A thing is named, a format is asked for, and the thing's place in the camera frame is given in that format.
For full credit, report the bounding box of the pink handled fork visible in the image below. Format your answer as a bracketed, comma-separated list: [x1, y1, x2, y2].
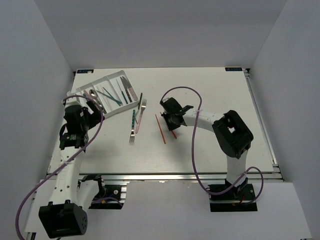
[135, 98, 147, 134]

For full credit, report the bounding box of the white chopstick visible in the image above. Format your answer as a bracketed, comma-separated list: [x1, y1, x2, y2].
[98, 85, 113, 111]

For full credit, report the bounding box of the teal chopstick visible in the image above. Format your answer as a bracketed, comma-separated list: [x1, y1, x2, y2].
[97, 90, 122, 106]
[102, 87, 122, 106]

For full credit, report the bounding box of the green handled fork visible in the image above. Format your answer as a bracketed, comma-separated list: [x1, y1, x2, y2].
[129, 110, 136, 145]

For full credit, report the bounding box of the dark handled knife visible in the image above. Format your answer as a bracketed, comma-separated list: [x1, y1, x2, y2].
[120, 76, 133, 103]

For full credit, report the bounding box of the green handled knife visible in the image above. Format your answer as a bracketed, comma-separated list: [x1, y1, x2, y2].
[116, 79, 128, 104]

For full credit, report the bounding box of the pink handled spoon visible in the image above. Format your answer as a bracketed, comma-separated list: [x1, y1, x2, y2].
[83, 90, 104, 111]

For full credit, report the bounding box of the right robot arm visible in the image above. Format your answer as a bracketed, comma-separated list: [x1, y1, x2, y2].
[160, 97, 254, 200]

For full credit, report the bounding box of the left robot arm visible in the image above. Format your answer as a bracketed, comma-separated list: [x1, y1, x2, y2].
[38, 101, 106, 239]

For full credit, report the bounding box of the white divided cutlery tray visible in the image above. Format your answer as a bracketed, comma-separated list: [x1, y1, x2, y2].
[67, 69, 139, 120]

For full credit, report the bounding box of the left blue table label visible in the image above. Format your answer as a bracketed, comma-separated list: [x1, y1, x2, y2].
[76, 69, 94, 74]

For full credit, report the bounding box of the blue table label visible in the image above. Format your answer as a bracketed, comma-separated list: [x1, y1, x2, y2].
[225, 67, 243, 72]
[76, 69, 94, 74]

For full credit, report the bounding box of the right blue table label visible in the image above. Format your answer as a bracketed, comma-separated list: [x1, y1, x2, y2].
[225, 67, 243, 72]

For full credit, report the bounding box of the aluminium table frame rail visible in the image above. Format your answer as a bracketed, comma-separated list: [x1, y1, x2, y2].
[47, 171, 283, 183]

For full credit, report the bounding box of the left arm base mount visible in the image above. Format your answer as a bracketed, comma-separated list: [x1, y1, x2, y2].
[78, 174, 122, 210]

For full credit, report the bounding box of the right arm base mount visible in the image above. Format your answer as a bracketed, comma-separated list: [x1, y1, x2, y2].
[209, 184, 258, 213]

